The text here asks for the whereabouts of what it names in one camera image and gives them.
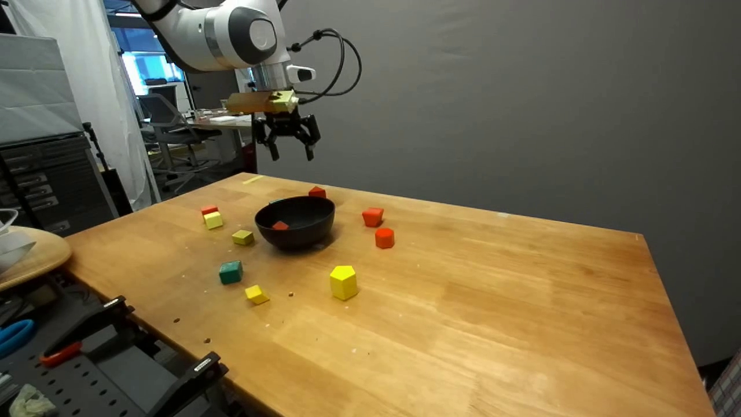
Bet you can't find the black bowl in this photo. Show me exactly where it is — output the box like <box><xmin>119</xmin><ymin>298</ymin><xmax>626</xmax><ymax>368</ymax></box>
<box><xmin>252</xmin><ymin>195</ymin><xmax>338</xmax><ymax>253</ymax></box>

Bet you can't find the white desk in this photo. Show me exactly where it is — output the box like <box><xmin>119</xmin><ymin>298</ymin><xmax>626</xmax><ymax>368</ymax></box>
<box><xmin>184</xmin><ymin>108</ymin><xmax>257</xmax><ymax>135</ymax></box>

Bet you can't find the light grey partition panel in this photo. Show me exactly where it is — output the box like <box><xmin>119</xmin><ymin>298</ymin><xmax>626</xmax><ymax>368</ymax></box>
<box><xmin>0</xmin><ymin>32</ymin><xmax>86</xmax><ymax>146</ymax></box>

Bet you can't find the blue lit screen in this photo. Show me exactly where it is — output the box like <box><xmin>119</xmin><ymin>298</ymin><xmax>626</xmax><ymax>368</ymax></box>
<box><xmin>108</xmin><ymin>0</ymin><xmax>187</xmax><ymax>89</ymax></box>

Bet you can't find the round wooden tabletop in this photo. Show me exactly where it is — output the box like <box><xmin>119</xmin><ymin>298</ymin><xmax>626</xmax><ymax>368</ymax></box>
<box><xmin>0</xmin><ymin>222</ymin><xmax>77</xmax><ymax>294</ymax></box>

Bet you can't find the tan wrist camera box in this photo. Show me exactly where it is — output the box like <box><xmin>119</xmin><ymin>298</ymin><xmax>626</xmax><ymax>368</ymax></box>
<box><xmin>223</xmin><ymin>89</ymin><xmax>302</xmax><ymax>119</ymax></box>

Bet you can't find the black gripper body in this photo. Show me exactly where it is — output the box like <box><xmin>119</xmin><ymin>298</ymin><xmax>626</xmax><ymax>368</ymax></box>
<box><xmin>264</xmin><ymin>108</ymin><xmax>310</xmax><ymax>141</ymax></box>

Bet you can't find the orange hexagonal toy block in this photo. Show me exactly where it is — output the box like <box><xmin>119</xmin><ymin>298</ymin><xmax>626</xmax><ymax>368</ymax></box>
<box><xmin>374</xmin><ymin>225</ymin><xmax>398</xmax><ymax>250</ymax></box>

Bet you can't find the small flat yellow block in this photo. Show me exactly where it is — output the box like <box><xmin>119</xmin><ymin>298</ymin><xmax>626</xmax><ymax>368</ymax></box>
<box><xmin>243</xmin><ymin>283</ymin><xmax>272</xmax><ymax>309</ymax></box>

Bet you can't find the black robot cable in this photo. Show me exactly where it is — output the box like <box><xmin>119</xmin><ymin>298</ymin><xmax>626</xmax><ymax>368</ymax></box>
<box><xmin>287</xmin><ymin>27</ymin><xmax>365</xmax><ymax>104</ymax></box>

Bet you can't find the dark drawer cabinet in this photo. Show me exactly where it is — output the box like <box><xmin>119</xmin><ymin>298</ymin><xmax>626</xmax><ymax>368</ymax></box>
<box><xmin>0</xmin><ymin>131</ymin><xmax>119</xmax><ymax>239</ymax></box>

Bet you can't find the yellow hexagonal toy block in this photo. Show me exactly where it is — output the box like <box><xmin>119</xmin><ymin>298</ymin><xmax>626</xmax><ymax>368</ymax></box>
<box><xmin>329</xmin><ymin>262</ymin><xmax>361</xmax><ymax>304</ymax></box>

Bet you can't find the clear plastic container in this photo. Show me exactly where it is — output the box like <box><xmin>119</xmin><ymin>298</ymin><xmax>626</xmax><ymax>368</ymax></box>
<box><xmin>0</xmin><ymin>207</ymin><xmax>39</xmax><ymax>274</ymax></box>

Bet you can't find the white curtain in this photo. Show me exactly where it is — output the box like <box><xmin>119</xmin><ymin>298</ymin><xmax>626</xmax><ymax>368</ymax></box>
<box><xmin>8</xmin><ymin>0</ymin><xmax>161</xmax><ymax>214</ymax></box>

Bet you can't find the teal toy cube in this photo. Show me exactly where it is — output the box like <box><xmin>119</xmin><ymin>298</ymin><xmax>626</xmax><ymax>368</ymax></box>
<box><xmin>218</xmin><ymin>259</ymin><xmax>246</xmax><ymax>288</ymax></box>

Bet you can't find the black pegboard workbench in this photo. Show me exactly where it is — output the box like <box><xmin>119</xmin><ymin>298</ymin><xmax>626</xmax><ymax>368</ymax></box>
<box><xmin>0</xmin><ymin>274</ymin><xmax>257</xmax><ymax>417</ymax></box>

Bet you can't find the dark office chair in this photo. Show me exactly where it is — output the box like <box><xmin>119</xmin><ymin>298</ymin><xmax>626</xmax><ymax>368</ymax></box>
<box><xmin>141</xmin><ymin>90</ymin><xmax>205</xmax><ymax>195</ymax></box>

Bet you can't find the pale rock-like lump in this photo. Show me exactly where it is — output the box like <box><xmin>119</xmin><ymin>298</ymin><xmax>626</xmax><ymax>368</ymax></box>
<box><xmin>8</xmin><ymin>383</ymin><xmax>60</xmax><ymax>417</ymax></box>

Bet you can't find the blue handled tool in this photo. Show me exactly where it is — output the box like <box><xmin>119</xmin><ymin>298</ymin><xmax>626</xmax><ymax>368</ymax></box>
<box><xmin>0</xmin><ymin>318</ymin><xmax>39</xmax><ymax>360</ymax></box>

